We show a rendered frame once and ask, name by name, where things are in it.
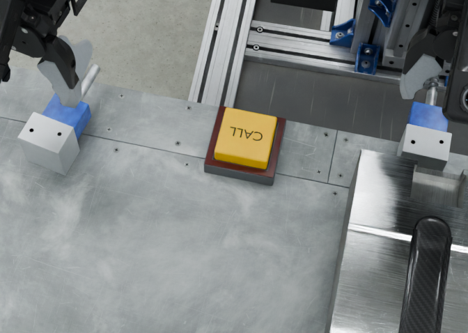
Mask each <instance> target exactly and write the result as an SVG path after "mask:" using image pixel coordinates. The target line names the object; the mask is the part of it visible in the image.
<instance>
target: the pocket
mask: <svg viewBox="0 0 468 333"><path fill-rule="evenodd" d="M463 171H464V170H463ZM463 171H462V173H461V174H460V175H456V174H452V173H446V172H442V171H436V170H432V169H425V168H421V167H418V166H417V165H414V175H413V181H412V190H411V196H410V198H412V199H418V200H422V201H429V202H433V203H438V204H442V205H446V206H453V207H456V208H462V207H463V200H464V193H465V180H466V175H465V174H463Z"/></svg>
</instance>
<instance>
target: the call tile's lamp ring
mask: <svg viewBox="0 0 468 333"><path fill-rule="evenodd" d="M226 108H227V107H223V106H219V111H218V114H217V119H216V122H215V125H214V130H213V133H212V137H211V140H210V145H209V148H208V153H207V156H206V159H205V164H207V165H211V166H215V167H221V168H225V169H231V170H235V171H241V172H245V173H252V174H256V175H259V176H265V177H269V178H273V175H274V170H275V166H276V161H277V157H278V154H279V148H280V144H281V138H282V135H283V129H284V125H285V122H286V119H285V118H279V117H277V123H279V126H278V129H277V133H276V139H275V142H274V147H273V151H272V156H271V160H270V166H269V169H268V171H265V170H261V169H255V168H251V167H247V166H240V165H236V164H230V163H226V162H220V161H216V160H212V156H213V153H214V150H215V145H216V142H217V137H218V134H219V129H220V126H221V122H222V118H223V115H224V112H225V109H226Z"/></svg>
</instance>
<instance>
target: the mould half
mask: <svg viewBox="0 0 468 333"><path fill-rule="evenodd" d="M414 165H418V160H414V159H410V158H406V157H400V156H396V155H390V154H386V153H379V152H375V151H371V150H364V149H361V152H360V155H359V159H358V161H357V165H356V168H355V170H354V175H353V177H352V181H351V183H350V188H349V193H348V200H347V205H346V209H345V217H344V221H343V229H342V234H341V241H340V245H339V250H338V257H337V262H336V269H335V273H334V281H333V286H332V290H331V297H330V302H329V309H328V314H327V321H326V325H325V333H398V331H399V325H400V316H401V311H402V305H403V295H404V290H405V281H406V276H407V266H408V260H409V254H410V244H411V239H412V231H413V229H414V228H415V226H416V224H417V222H418V221H419V220H420V219H422V218H424V217H429V216H431V217H438V218H440V219H442V220H443V221H445V222H446V223H447V225H448V227H449V228H450V230H451V237H453V240H452V245H451V253H450V259H449V265H448V276H447V282H446V293H445V300H444V310H443V316H442V327H441V333H468V170H466V169H464V171H463V174H465V175H466V180H465V193H464V200H463V207H462V208H456V207H453V206H446V205H442V204H438V203H433V202H429V201H422V200H418V199H412V198H410V196H411V190H412V181H413V175H414Z"/></svg>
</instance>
